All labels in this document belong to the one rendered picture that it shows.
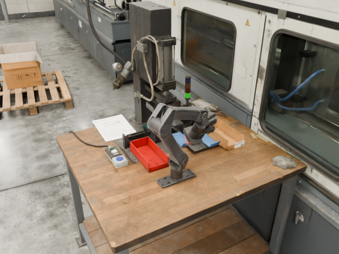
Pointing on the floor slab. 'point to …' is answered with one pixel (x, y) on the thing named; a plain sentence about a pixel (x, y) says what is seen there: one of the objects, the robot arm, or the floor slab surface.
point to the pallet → (39, 94)
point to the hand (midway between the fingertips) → (187, 143)
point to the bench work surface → (176, 198)
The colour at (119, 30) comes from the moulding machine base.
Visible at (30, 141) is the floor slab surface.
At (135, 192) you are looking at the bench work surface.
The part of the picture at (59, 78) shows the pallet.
